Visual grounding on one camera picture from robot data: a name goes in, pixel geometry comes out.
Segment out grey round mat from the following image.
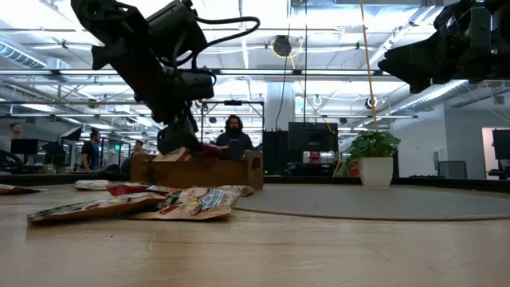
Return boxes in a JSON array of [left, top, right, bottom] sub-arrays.
[[234, 183, 510, 222]]

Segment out green label tea packet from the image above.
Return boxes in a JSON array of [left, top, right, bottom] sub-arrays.
[[26, 192, 167, 224]]

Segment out yellow mango tea packet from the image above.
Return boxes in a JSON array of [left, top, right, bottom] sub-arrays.
[[153, 146, 191, 163]]

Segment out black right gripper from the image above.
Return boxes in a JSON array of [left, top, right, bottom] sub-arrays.
[[377, 0, 495, 94]]

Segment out grey cabinet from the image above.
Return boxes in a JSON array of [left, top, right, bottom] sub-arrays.
[[437, 160, 468, 179]]

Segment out pale tea packet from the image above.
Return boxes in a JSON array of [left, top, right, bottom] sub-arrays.
[[0, 183, 48, 196]]

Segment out brown wooden tea box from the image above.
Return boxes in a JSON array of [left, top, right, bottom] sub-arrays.
[[130, 149, 265, 191]]

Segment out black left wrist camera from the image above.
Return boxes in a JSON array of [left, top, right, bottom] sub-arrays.
[[175, 68, 217, 101]]

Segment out green plant in white pot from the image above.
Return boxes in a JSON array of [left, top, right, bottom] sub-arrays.
[[338, 129, 402, 188]]

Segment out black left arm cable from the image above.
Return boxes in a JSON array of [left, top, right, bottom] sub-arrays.
[[170, 15, 262, 79]]

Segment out black table edge rail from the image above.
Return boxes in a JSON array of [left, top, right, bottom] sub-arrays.
[[0, 171, 510, 193]]

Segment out person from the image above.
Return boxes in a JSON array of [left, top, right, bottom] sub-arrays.
[[80, 128, 102, 172], [214, 114, 255, 161], [130, 140, 147, 159], [0, 122, 25, 155]]

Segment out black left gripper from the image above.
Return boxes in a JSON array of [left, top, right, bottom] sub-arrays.
[[119, 55, 202, 155]]

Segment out red tea packet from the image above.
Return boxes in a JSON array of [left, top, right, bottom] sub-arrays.
[[190, 142, 229, 159], [106, 182, 180, 197]]

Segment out black frame stand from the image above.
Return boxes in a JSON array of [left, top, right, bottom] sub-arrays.
[[200, 99, 265, 135]]

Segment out white tea packet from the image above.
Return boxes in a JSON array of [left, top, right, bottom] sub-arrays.
[[73, 179, 120, 191]]

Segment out tan tea packet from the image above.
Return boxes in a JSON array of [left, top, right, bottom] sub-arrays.
[[221, 184, 256, 197]]

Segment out black ceiling cable reel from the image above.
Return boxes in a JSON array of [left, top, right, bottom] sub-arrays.
[[273, 34, 292, 57]]

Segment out vanilla cinnamon apple tea packet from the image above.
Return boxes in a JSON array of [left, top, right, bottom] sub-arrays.
[[127, 187, 242, 222]]

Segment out black hanging cable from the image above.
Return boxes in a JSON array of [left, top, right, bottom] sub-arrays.
[[303, 0, 308, 124]]

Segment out black cabinet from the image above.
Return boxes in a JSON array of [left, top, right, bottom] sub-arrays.
[[261, 130, 290, 173]]

